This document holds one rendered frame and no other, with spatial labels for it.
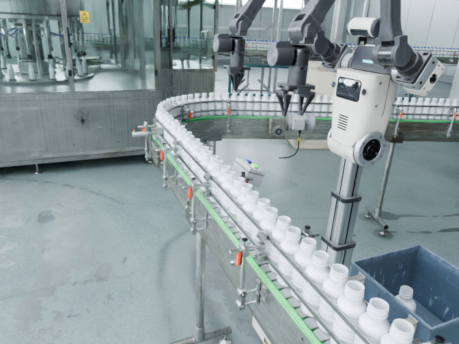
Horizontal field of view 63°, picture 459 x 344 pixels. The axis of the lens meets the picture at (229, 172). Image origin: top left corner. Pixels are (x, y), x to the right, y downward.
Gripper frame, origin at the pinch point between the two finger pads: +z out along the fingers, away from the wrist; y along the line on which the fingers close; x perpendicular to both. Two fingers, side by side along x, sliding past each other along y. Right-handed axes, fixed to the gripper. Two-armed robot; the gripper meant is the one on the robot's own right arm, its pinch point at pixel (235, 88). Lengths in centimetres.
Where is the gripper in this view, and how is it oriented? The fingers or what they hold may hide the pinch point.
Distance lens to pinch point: 161.0
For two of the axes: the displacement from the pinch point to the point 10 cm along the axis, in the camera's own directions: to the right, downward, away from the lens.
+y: -9.2, 1.0, -3.9
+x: 3.9, 3.6, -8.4
